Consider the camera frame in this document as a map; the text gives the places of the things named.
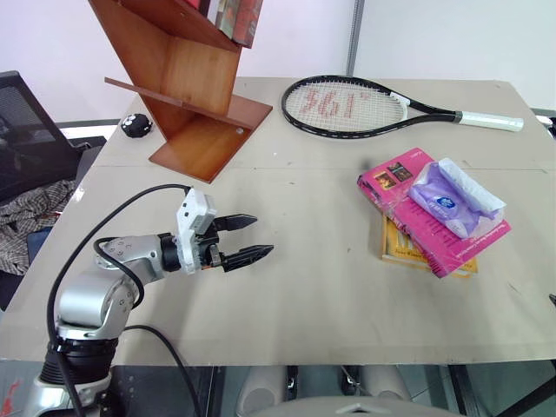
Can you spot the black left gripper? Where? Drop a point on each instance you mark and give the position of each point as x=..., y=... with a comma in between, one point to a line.
x=212, y=257

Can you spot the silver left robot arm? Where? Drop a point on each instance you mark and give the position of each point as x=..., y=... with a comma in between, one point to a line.
x=87, y=299

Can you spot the yellow paperback book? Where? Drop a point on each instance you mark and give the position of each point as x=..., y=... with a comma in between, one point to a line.
x=399, y=248

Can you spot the brown wooden slanted bookshelf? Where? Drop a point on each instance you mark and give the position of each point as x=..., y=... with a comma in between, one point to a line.
x=195, y=74

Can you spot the pink paperback book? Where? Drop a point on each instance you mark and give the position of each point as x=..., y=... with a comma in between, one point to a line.
x=434, y=232

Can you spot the grey rounded shape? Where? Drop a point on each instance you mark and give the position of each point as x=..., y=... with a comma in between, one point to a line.
x=384, y=382
x=260, y=391

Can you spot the black round button device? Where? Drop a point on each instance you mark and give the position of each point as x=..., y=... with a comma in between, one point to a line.
x=137, y=126

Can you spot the grey curved robot body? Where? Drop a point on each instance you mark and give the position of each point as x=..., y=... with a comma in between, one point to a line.
x=347, y=408

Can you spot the purple tissue pack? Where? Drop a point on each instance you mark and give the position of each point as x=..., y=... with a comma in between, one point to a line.
x=443, y=204

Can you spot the plaid cloth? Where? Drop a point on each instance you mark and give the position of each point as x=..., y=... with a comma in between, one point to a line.
x=26, y=217

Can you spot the grey metal pole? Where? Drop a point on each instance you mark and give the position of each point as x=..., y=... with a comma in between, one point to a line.
x=355, y=35

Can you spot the black mesh office chair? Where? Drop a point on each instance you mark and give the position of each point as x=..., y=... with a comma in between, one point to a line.
x=21, y=130

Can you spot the black white tennis racket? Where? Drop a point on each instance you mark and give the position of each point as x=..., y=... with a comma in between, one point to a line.
x=491, y=121

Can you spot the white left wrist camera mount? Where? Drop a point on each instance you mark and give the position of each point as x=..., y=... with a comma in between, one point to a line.
x=191, y=217

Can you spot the black table frame bar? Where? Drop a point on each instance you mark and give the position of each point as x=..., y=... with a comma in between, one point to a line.
x=462, y=391

